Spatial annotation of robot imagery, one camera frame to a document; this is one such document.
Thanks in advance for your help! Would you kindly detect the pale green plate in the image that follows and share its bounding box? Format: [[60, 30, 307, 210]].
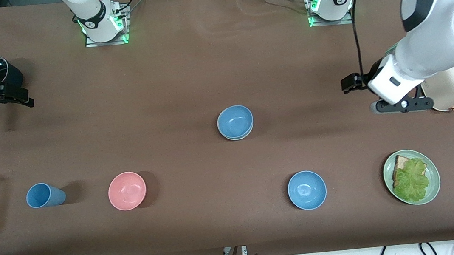
[[381, 146, 444, 209]]

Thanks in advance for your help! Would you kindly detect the pale green bowl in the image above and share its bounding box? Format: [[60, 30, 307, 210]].
[[218, 125, 256, 143]]

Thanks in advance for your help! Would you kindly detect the blue bowl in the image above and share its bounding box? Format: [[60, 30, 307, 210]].
[[214, 103, 256, 141], [286, 168, 330, 213]]

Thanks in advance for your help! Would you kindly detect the brown table cover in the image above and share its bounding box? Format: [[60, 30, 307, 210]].
[[0, 0, 454, 255]]

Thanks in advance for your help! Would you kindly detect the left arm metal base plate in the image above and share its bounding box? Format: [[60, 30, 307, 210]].
[[304, 0, 355, 29]]

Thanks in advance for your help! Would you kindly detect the blue plastic cup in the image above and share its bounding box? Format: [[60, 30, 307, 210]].
[[24, 180, 68, 210]]

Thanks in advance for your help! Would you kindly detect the green lettuce leaf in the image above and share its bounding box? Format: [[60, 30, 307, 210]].
[[389, 156, 433, 205]]

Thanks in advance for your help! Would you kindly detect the pink bowl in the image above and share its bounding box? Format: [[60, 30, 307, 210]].
[[105, 170, 149, 213]]

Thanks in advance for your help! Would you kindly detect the bread slice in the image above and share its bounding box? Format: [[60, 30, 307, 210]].
[[390, 151, 429, 188]]

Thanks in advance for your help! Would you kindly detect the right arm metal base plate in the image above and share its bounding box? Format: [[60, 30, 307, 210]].
[[81, 4, 133, 49]]

